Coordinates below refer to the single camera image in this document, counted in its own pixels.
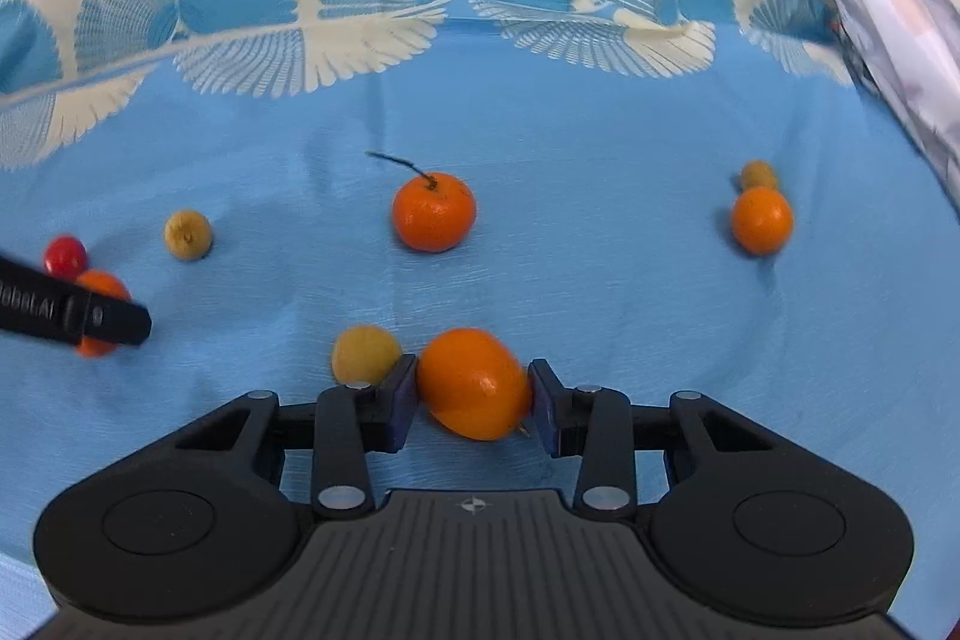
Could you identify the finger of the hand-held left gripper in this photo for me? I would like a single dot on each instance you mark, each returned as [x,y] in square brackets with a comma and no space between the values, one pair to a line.
[112,321]

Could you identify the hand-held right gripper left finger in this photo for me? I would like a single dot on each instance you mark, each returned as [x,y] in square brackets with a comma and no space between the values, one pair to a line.
[397,407]

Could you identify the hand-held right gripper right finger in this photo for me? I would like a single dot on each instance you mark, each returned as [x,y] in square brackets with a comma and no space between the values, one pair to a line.
[541,411]

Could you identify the small orange tangerine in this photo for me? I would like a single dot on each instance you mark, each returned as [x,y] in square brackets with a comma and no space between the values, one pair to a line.
[105,286]
[762,221]

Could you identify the small yellow-brown fruit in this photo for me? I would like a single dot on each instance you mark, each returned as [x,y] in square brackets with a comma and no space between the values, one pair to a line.
[187,235]
[757,174]
[361,353]

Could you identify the oval orange tangerine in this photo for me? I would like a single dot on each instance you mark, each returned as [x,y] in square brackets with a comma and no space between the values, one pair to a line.
[472,385]

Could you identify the red cherry tomato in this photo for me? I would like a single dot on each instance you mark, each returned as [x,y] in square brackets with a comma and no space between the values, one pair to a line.
[64,254]

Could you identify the blue fan-patterned cloth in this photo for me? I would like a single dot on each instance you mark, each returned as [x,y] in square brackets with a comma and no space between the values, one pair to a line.
[600,310]

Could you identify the orange tangerine with stem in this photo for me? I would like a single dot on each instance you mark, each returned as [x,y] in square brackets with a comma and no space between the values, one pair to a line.
[433,212]

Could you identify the white grey printed blanket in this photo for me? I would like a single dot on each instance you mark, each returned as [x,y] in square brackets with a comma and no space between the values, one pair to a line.
[900,10]

